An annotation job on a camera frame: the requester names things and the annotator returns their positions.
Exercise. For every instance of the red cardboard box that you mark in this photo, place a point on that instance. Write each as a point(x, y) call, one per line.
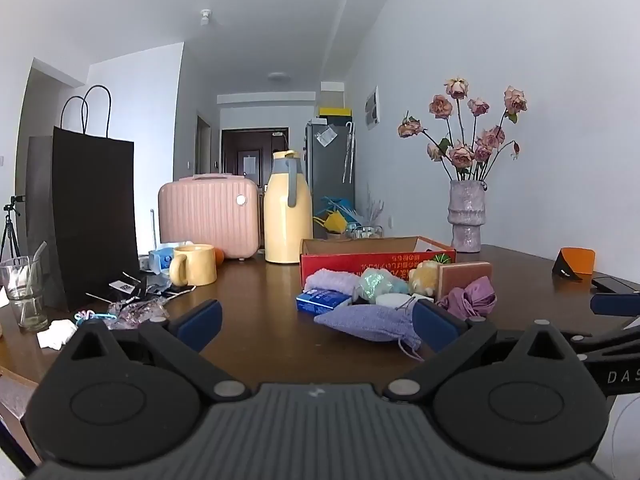
point(350, 262)

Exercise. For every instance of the black phone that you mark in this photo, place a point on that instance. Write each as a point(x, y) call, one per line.
point(617, 284)

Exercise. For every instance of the pink suitcase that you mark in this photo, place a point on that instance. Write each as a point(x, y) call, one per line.
point(200, 215)

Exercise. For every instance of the orange black phone stand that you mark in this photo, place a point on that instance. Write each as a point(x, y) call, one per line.
point(580, 259)

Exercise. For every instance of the dark brown door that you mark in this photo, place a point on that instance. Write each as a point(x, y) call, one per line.
point(235, 157)

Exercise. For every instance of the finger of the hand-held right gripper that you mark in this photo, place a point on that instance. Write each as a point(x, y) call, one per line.
point(602, 341)
point(612, 304)

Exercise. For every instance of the black paper bag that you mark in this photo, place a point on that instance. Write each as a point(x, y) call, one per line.
point(95, 210)

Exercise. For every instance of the black camera tripod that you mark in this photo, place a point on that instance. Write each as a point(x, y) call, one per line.
point(10, 230)

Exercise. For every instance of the round ceiling lamp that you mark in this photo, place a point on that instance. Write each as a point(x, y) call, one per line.
point(278, 76)

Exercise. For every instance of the paper on refrigerator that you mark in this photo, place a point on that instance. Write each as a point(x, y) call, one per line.
point(325, 136)

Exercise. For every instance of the blue white tissue pack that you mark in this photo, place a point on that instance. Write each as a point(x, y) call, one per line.
point(161, 259)

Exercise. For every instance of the ceiling sprinkler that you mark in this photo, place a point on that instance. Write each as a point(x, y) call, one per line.
point(205, 16)

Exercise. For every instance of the blue carabiner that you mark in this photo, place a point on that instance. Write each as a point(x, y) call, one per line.
point(97, 316)

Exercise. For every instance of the drinking straw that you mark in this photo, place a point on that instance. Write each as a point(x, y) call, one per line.
point(40, 255)

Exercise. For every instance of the pink textured vase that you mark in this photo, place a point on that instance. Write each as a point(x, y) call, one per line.
point(467, 215)

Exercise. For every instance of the blue yellow cleaning tools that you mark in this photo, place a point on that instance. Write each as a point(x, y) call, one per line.
point(332, 220)

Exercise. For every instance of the white soft sponge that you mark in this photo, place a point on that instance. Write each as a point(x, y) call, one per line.
point(392, 300)

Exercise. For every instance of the mauve cloth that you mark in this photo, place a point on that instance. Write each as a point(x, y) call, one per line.
point(470, 299)

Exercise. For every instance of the grey paper bag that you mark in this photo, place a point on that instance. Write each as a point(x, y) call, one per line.
point(39, 210)

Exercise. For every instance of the pile of black sachets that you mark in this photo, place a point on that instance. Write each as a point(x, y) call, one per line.
point(145, 285)

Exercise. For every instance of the yellow plush toy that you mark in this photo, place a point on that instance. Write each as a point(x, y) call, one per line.
point(424, 277)

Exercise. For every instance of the green bath loofah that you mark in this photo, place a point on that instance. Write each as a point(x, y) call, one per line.
point(380, 284)

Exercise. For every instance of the yellow mug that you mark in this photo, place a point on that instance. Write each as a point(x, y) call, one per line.
point(197, 266)

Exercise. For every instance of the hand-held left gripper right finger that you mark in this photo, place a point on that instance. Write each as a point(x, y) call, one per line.
point(434, 325)

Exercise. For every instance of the grey refrigerator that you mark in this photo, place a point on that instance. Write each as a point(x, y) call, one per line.
point(327, 175)

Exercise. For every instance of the orange fruit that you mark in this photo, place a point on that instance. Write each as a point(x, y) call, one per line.
point(219, 257)

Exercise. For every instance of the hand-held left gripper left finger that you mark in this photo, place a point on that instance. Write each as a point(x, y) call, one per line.
point(201, 322)

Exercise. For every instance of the dried pink roses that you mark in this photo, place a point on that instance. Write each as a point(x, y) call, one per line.
point(462, 155)

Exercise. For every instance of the purple fluffy towel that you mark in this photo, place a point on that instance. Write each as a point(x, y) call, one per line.
point(331, 281)

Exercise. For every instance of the clear hanging umbrella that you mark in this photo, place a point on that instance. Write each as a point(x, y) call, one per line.
point(349, 152)

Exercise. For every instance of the yellow box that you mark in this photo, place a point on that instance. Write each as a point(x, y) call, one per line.
point(334, 111)

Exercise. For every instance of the blue small box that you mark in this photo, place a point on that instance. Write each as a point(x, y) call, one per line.
point(320, 302)

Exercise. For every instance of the yellow thermos jug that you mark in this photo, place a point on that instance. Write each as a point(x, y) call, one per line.
point(286, 232)

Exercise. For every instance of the glittery plastic packet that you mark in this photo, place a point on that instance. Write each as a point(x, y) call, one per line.
point(137, 310)

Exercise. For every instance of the white crumpled tissue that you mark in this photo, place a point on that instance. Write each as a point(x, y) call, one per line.
point(56, 334)

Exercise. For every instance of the clear glass cup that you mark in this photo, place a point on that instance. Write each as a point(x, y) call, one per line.
point(22, 295)

